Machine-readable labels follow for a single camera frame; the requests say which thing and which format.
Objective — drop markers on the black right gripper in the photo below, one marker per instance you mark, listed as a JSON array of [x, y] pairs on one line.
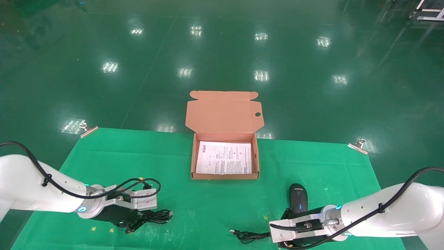
[[301, 243]]

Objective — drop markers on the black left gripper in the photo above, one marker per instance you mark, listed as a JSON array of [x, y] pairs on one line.
[[116, 215]]

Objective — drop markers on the orange cardboard box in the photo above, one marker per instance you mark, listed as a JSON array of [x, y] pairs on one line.
[[224, 113]]

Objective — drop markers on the metal binder clip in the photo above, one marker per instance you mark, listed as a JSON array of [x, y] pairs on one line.
[[359, 146], [88, 130]]

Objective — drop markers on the green table mat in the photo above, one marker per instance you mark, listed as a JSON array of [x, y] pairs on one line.
[[208, 208]]

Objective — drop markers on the white printed instruction sheet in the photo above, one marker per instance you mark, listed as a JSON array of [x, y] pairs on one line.
[[223, 158]]

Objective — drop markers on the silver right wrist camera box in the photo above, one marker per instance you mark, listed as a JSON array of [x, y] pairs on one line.
[[281, 233]]

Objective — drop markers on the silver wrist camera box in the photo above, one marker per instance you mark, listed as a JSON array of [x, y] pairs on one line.
[[142, 203], [281, 233]]

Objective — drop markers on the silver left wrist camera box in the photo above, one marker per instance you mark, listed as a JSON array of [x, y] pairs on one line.
[[142, 203]]

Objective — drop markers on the white wheeled cart frame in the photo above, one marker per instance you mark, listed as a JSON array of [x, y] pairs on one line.
[[430, 10]]

